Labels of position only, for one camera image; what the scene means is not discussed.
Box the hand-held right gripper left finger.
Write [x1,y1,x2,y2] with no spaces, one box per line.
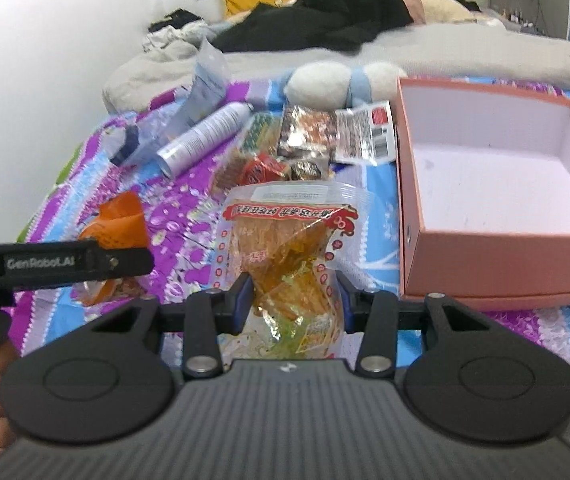
[90,272,256,381]

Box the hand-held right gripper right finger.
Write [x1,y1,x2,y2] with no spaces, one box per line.
[332,270,490,380]

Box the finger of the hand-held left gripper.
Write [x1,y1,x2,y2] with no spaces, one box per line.
[96,248,155,281]

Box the clear red-printed snack bag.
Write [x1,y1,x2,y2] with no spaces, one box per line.
[212,182,361,361]

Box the dark red snack packet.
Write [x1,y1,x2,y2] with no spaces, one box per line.
[241,152,287,187]

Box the blue and white snack packet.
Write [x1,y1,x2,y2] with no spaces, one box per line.
[334,101,397,166]

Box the green snack packet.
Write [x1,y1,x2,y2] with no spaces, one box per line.
[237,112,284,155]

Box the pink cardboard box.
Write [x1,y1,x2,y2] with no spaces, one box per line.
[396,77,570,311]

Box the floral printed bedsheet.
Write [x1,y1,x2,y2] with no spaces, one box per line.
[8,77,570,406]

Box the clear wrap with blue item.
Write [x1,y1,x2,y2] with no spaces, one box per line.
[106,124,142,167]

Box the brown orange snack packet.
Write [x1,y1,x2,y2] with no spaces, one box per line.
[213,149,247,192]

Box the small dark snack packet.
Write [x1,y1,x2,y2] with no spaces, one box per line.
[289,159,332,182]

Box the white spray can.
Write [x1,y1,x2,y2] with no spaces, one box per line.
[155,102,256,178]

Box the clear plastic pouch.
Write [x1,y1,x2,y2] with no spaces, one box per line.
[185,39,232,128]

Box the white and blue plush toy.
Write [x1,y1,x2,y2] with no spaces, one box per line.
[284,60,409,112]

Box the pile of clothes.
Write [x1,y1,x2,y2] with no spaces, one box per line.
[142,7,212,54]

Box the grey duvet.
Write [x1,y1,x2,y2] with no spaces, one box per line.
[104,24,570,113]

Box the black garment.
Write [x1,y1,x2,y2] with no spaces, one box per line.
[211,0,414,54]

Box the pink and cream pillow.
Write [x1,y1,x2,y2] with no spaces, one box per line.
[405,0,482,24]

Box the group of small bottles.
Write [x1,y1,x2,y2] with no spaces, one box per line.
[495,6,542,32]

